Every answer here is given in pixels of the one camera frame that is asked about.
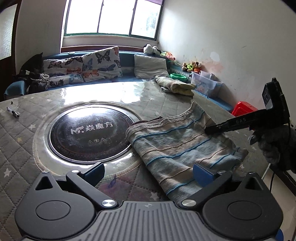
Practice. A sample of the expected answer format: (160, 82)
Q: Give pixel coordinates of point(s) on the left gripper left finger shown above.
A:
(95, 174)

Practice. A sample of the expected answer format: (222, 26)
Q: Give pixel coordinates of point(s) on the orange green plush toy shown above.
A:
(168, 55)

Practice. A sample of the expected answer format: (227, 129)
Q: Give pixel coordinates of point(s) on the white black plush toy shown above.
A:
(151, 50)

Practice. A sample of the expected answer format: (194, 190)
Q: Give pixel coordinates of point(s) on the brown green plush toys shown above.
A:
(192, 67)

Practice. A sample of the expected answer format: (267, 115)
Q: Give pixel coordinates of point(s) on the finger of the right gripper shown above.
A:
(249, 120)

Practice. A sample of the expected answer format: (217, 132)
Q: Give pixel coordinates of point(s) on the grey square cushion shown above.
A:
(146, 67)

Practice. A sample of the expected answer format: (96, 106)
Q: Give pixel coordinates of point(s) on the dark wooden door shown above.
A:
(9, 18)

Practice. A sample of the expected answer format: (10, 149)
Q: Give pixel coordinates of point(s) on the red plastic stool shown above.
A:
(242, 108)

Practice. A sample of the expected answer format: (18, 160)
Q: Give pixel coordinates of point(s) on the blue striped knit garment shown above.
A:
(169, 148)

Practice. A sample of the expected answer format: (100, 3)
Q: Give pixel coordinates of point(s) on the black pen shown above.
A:
(14, 113)

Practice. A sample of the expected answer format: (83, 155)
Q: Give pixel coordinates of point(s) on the blue corner sofa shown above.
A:
(17, 88)

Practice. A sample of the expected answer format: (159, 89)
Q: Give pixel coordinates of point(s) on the long butterfly print pillow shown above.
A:
(63, 71)

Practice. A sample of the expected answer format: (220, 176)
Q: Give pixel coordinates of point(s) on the clear plastic storage box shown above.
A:
(206, 86)

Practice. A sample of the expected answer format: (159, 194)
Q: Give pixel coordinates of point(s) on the black bag on sofa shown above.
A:
(31, 73)

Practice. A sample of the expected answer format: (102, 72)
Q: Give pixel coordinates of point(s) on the green framed window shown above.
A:
(139, 19)

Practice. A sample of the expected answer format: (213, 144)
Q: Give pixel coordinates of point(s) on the green bowl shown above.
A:
(179, 77)

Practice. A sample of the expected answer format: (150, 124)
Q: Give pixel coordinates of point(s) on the yellow folded garment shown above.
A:
(175, 86)

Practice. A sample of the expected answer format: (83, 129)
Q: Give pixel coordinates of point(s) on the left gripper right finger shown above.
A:
(203, 175)

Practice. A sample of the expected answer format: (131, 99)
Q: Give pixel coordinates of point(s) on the large butterfly print pillow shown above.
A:
(102, 64)

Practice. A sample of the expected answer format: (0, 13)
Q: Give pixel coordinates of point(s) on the round black induction cooktop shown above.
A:
(91, 133)

